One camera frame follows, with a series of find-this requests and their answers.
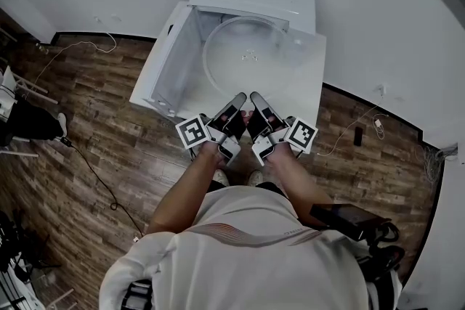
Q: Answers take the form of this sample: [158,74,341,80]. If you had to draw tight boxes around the white cable on floor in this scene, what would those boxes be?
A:
[20,31,118,99]

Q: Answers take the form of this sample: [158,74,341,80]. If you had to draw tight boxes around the black equipment pile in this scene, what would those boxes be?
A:
[0,209,39,275]

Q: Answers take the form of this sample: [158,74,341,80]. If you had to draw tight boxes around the grey backpack strap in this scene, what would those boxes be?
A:
[122,278,154,310]

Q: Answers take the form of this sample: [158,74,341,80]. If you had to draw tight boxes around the black cable on floor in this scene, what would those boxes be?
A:
[60,141,145,236]

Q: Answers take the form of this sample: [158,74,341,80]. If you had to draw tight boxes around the person's black shorts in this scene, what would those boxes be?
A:
[208,180,288,201]

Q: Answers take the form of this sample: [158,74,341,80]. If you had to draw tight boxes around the white microwave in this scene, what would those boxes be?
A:
[129,0,327,121]

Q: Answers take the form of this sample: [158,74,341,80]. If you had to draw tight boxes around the glass turntable plate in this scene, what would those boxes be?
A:
[202,15,292,103]

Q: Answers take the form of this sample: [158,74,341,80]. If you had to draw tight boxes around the person's white shirt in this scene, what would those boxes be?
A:
[99,184,404,310]

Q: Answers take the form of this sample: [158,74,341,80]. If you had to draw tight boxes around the person's left white shoe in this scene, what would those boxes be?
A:
[211,169,230,188]

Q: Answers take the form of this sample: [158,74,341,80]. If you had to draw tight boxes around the white chair frame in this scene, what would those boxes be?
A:
[0,64,59,107]

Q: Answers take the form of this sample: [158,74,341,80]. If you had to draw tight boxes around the person's right forearm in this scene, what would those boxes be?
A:
[266,147,336,227]

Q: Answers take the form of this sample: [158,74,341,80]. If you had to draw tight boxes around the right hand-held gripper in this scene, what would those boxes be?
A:
[247,91,319,168]

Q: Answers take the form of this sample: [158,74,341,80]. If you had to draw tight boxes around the person's left forearm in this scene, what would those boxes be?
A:
[146,142,227,235]

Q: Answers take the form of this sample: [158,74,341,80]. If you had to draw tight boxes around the black straps and cables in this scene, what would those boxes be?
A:
[354,220,407,282]

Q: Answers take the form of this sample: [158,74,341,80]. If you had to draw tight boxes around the white charger with cable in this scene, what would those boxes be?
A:
[315,97,390,158]

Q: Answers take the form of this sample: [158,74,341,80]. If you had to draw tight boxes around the double white wall socket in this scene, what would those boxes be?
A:
[92,14,123,24]

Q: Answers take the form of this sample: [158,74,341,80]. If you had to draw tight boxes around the black box on arm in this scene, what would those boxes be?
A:
[309,203,392,241]

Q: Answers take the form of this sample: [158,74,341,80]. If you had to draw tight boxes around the tangle of thin wires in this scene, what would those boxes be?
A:
[422,142,459,194]

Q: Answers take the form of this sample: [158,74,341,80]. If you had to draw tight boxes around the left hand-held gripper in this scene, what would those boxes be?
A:
[175,91,249,168]

